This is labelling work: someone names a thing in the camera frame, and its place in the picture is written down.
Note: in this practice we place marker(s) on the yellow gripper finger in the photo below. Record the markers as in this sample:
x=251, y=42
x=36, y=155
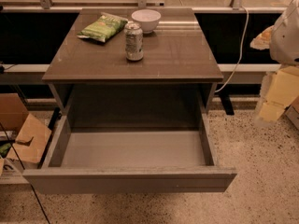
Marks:
x=268, y=113
x=284, y=87

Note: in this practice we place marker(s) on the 7up soda can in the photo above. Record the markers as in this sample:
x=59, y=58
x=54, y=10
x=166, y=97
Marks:
x=133, y=41

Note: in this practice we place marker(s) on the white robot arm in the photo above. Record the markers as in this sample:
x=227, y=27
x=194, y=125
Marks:
x=282, y=40

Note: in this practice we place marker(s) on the grey cabinet with glossy top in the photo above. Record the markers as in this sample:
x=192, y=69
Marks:
x=126, y=69

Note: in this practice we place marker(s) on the open grey top drawer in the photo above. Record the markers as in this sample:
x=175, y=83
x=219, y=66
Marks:
x=97, y=153

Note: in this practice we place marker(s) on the cardboard box right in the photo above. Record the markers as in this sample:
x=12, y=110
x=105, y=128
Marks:
x=293, y=113

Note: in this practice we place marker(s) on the white bowl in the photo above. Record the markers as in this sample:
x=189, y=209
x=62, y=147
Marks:
x=147, y=18

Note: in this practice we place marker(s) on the green chip bag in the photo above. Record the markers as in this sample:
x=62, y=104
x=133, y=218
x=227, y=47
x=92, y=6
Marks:
x=104, y=28

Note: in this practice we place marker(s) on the brown cardboard box left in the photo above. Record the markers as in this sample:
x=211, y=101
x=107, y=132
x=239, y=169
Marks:
x=32, y=135

